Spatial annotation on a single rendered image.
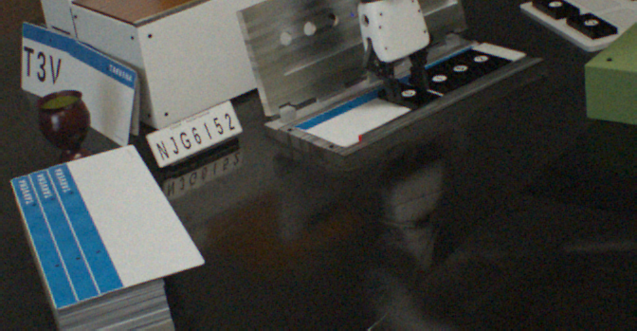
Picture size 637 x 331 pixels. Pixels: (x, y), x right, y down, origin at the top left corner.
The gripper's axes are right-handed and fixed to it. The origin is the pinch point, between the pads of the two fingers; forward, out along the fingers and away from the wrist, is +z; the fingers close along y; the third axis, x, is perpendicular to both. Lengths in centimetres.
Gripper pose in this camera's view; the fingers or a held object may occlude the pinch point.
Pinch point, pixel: (407, 84)
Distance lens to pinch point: 203.5
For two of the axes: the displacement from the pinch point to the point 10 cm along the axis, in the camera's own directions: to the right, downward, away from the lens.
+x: -5.8, -0.7, 8.1
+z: 2.6, 9.3, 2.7
